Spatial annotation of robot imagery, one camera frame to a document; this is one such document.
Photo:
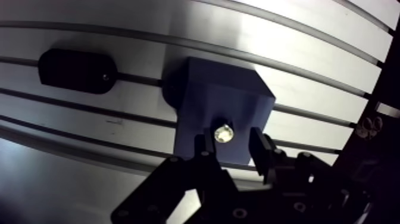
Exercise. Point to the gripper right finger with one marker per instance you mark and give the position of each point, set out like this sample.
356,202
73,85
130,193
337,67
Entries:
281,175

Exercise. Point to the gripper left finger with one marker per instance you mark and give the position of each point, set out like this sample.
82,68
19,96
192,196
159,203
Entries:
203,175

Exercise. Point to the steel bolt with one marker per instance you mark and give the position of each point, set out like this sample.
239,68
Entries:
223,133

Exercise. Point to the dark blue-grey block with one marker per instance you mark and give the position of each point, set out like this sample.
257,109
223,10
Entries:
218,100

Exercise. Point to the black oval holder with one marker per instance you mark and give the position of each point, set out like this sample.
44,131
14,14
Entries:
75,71

